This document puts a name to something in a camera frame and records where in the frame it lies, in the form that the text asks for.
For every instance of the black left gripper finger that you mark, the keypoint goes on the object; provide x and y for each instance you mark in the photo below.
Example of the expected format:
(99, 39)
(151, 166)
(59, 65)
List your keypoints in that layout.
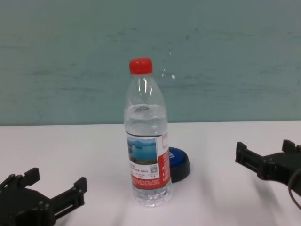
(80, 190)
(31, 177)

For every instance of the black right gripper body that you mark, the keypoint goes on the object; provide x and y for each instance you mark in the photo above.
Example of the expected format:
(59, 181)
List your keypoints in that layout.
(272, 167)

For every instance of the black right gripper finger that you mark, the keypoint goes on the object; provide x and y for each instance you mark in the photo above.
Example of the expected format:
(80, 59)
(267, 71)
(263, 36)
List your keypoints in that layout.
(291, 148)
(241, 154)

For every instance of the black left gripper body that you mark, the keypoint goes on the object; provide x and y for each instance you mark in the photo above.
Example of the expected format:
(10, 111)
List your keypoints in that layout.
(26, 207)

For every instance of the blue push button black base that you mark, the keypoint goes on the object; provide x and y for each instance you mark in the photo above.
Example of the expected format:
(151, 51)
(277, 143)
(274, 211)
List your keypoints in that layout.
(178, 162)

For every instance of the clear red-capped water bottle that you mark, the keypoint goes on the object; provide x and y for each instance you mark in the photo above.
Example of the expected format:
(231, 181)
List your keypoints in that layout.
(145, 160)

